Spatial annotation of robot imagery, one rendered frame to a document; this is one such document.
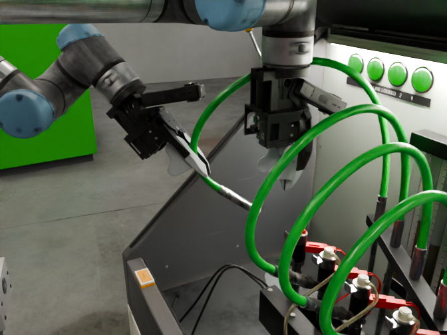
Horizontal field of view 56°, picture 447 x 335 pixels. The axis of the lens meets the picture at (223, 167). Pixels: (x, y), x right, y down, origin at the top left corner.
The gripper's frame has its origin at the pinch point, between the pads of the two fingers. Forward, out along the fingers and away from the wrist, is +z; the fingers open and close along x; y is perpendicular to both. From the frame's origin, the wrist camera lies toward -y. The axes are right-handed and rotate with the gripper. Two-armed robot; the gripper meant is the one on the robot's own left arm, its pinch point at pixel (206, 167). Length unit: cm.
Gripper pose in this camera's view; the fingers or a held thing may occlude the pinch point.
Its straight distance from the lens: 79.0
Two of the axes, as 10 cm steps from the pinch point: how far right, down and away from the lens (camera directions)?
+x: -1.5, 1.9, -9.7
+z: 6.6, 7.5, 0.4
